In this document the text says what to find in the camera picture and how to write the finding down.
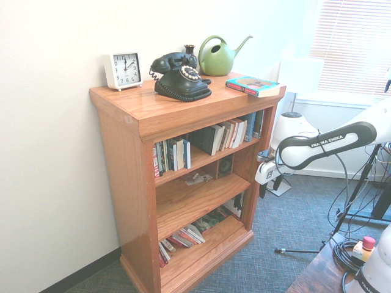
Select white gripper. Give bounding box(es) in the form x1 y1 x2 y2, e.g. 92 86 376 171
255 160 287 198

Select teal paperback book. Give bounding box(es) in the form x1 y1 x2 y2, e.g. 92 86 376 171
225 75 281 98

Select black white picture book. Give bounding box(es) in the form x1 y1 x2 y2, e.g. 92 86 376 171
222 190 247 221

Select small wooden speaker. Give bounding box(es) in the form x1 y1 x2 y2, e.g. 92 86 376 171
218 154 235 179

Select brown cover paperback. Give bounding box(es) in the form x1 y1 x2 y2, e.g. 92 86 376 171
225 118 241 150

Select dark green spine book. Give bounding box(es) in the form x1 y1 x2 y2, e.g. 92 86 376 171
253 109 265 138

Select tan cover paperback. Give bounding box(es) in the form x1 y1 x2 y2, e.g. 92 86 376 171
217 121 232 152

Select camouflage cover book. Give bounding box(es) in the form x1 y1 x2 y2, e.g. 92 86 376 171
191 207 232 234

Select scattered photo cards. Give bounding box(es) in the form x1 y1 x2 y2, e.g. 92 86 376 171
183 172 214 186

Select thick black cover book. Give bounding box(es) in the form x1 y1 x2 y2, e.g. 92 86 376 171
188 124 226 156

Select black tripod stand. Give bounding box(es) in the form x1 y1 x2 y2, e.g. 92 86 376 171
274 143 382 254

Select white cover paperback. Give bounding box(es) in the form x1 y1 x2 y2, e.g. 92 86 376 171
186 224 206 244

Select blue illustrated cover book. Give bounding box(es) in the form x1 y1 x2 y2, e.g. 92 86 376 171
182 139 192 170

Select dark wooden table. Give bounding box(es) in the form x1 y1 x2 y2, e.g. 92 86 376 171
285 233 391 293

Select red cover paperback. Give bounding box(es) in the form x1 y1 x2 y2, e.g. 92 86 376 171
170 230 196 248

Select blue white spine book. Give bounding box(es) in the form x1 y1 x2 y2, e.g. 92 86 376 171
169 139 178 172

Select red emergency stop button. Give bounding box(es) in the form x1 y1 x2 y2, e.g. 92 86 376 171
353 236 376 263

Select red white spine book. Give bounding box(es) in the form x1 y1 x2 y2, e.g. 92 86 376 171
153 142 162 178

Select red spine paperback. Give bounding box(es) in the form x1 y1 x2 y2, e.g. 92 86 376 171
158 244 170 268

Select green watering can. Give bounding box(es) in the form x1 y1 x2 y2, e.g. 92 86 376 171
198 35 254 76

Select black rotary telephone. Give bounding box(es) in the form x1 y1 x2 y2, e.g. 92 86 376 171
148 52 213 103

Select wooden bookshelf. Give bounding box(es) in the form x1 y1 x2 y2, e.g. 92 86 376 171
89 71 287 293

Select black vase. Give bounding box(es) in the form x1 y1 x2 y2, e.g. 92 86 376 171
183 44 198 62

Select window blinds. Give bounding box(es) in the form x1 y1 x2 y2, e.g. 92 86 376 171
308 0 391 98

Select white square alarm clock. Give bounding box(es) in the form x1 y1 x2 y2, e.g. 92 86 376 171
105 51 144 92

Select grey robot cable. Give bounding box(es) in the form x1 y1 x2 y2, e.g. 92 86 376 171
273 129 357 220

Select black cable coil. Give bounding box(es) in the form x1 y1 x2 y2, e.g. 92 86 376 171
332 237 367 272

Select black metal frame leg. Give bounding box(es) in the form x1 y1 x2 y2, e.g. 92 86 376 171
345 183 391 221

